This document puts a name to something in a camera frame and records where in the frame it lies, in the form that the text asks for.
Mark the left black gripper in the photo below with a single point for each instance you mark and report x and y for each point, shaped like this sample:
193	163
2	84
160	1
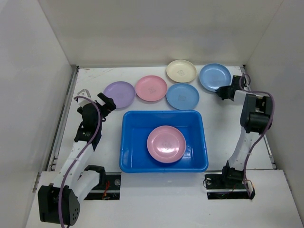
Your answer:
109	106

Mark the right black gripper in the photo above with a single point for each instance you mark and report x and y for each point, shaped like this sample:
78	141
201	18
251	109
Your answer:
226	91

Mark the blue plate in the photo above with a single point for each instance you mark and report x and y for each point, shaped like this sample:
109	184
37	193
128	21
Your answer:
213	76
182	96

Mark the pink plate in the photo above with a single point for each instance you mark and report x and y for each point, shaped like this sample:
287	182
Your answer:
151	88
166	144

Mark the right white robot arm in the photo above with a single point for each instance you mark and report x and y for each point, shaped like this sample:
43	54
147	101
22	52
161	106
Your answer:
255	120

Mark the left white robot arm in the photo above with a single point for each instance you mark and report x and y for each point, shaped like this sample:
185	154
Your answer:
59	202

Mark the blue plastic bin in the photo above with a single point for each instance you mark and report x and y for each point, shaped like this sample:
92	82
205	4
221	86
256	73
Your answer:
137	126

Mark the purple plate left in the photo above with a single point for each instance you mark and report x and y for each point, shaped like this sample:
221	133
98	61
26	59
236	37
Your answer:
122	93

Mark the cream plate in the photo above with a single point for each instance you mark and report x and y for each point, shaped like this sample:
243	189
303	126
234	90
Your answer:
181	71

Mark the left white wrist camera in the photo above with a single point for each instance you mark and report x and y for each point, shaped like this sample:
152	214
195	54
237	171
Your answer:
83	97

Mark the right aluminium rail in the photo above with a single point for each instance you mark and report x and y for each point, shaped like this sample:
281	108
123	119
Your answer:
261	157

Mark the aluminium rail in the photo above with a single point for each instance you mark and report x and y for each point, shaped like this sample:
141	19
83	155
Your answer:
59	132
261	157

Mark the left aluminium rail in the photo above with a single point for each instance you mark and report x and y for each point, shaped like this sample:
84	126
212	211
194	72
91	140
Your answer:
59	132

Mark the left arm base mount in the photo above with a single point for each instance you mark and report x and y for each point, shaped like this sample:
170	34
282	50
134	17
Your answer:
110	190

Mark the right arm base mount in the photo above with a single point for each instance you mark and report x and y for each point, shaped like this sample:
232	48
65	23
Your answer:
226	189

